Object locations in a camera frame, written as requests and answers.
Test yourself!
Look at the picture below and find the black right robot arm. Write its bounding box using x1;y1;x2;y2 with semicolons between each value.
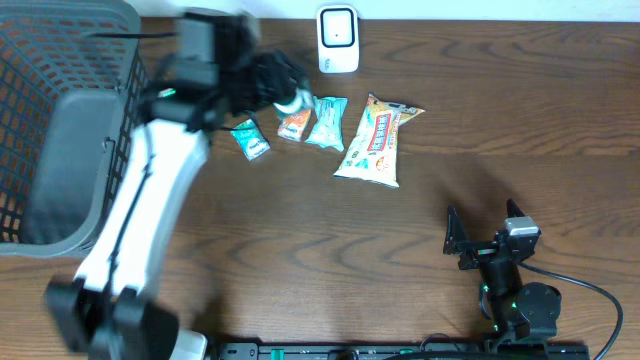
443;199;562;352

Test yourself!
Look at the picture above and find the green Kleenex tissue packet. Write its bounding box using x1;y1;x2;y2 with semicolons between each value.
231;119;270;161

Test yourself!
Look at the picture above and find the black right camera cable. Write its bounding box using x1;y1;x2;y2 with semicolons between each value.
517;260;625;360

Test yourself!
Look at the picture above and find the light teal snack packet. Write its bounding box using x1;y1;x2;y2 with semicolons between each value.
306;97;348;152

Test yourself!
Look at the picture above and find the white barcode scanner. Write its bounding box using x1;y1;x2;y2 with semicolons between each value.
316;5;360;74

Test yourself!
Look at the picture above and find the black left camera cable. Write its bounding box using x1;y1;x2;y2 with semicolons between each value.
89;30;179;40

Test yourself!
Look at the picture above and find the black camera cable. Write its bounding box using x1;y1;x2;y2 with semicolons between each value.
89;30;179;40
517;260;625;360

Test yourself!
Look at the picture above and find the large yellow snack bag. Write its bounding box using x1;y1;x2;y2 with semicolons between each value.
333;93;425;188

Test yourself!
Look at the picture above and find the dark green Zam-Buk box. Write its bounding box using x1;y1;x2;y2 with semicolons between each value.
273;88;314;118

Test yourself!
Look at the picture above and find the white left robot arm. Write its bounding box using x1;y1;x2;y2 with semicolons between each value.
45;8;311;359

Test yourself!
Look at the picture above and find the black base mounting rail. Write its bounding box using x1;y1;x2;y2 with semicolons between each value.
205;338;590;360

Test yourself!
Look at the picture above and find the grey plastic mesh basket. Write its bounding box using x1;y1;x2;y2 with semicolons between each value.
1;0;147;258

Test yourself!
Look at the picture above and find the orange tissue packet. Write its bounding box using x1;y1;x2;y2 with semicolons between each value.
277;109;311;142

